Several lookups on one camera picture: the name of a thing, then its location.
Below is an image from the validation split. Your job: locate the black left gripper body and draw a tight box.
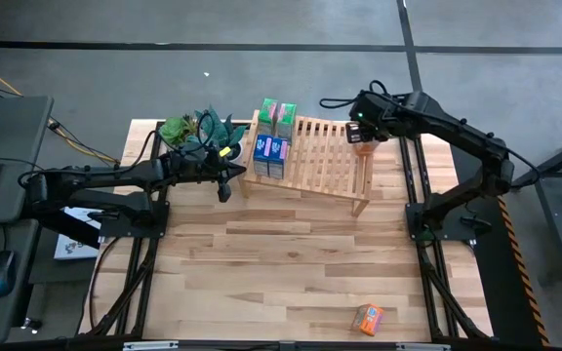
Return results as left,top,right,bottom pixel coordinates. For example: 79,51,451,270
202,144,234,204

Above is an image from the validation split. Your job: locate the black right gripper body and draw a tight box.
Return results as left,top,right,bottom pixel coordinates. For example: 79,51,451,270
344,119,389,145

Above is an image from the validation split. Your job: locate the orange Mini Wheats cereal box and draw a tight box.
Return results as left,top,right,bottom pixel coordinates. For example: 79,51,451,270
352,139,379,158
350,303,385,337

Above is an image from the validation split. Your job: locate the blue Frosted Flakes cereal box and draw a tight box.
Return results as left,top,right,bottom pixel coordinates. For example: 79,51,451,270
252,134,274,177
266,136,290,180

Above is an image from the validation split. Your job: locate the green cereal box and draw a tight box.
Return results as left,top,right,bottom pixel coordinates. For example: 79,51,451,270
275,101,298,143
257,97,279,137

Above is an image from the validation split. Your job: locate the wooden slatted shelf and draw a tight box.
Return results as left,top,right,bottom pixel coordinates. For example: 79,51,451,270
236,109,376,218

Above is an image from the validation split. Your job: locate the dark green plant white pot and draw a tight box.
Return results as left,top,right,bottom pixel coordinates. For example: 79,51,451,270
187,105,249,162

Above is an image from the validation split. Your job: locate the light green plant patterned pot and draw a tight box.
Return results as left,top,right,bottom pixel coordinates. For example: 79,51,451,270
157,115,204,150

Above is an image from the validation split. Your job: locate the black desk beam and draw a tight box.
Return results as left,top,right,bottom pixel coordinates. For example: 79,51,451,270
31,214,102,250

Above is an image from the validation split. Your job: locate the white box with logo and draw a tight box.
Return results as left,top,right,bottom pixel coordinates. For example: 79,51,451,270
54,207,104,261

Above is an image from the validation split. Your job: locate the black mat with hazard stripe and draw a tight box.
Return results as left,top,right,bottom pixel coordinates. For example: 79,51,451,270
449,140,551,348

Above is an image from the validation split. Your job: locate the small metal caster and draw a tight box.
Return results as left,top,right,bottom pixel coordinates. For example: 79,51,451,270
20,316,44,335

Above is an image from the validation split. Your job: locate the black computer mouse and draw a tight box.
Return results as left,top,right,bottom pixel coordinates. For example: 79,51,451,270
0,250,19,298

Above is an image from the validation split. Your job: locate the silver metal bracket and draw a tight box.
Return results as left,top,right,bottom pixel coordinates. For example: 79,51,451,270
123,340,180,351
396,342,452,351

